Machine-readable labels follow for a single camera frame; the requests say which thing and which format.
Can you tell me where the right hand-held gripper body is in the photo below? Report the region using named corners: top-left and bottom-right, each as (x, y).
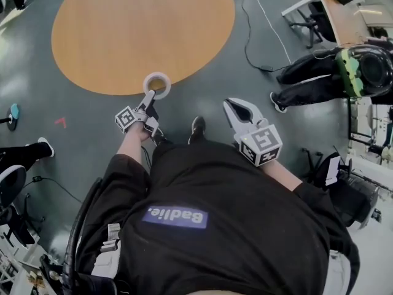
top-left (233, 117), bottom-right (284, 168)

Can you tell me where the black corrugated conduit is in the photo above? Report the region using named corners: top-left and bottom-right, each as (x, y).
top-left (61, 176), bottom-right (104, 288)

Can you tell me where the round wooden table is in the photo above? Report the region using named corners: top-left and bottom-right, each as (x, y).
top-left (51, 0), bottom-right (236, 96)

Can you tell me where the person's left forearm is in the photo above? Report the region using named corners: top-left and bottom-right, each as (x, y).
top-left (115, 133), bottom-right (144, 165)

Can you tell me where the white tape roll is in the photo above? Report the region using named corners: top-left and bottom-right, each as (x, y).
top-left (142, 71), bottom-right (172, 100)

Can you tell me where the person's black shirt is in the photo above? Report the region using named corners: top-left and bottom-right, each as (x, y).
top-left (75, 140), bottom-right (360, 295)

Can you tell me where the person's black shoe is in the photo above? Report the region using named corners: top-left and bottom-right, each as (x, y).
top-left (187, 116), bottom-right (206, 146)

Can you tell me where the white floor cable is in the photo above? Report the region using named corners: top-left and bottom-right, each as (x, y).
top-left (232, 0), bottom-right (292, 65)

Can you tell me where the person's left hand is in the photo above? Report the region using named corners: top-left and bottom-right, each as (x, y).
top-left (131, 124), bottom-right (152, 141)

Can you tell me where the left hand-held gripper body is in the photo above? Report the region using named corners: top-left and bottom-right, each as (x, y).
top-left (115, 104), bottom-right (160, 135)

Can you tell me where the white shell office chair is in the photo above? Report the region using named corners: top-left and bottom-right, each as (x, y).
top-left (0, 165), bottom-right (28, 208)

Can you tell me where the black chair with card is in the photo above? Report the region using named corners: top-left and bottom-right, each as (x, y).
top-left (306, 147), bottom-right (381, 227)

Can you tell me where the black stand with round base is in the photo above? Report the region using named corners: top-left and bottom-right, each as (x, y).
top-left (0, 106), bottom-right (20, 132)

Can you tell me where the wooden desk with white legs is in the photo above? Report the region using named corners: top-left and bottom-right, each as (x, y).
top-left (281, 0), bottom-right (378, 44)

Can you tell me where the white card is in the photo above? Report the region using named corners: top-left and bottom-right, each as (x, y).
top-left (325, 155), bottom-right (341, 186)

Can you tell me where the person's right forearm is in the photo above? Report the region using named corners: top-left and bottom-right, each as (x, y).
top-left (262, 159), bottom-right (304, 193)

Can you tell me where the black office chair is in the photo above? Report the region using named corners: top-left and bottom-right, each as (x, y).
top-left (288, 1), bottom-right (338, 49)

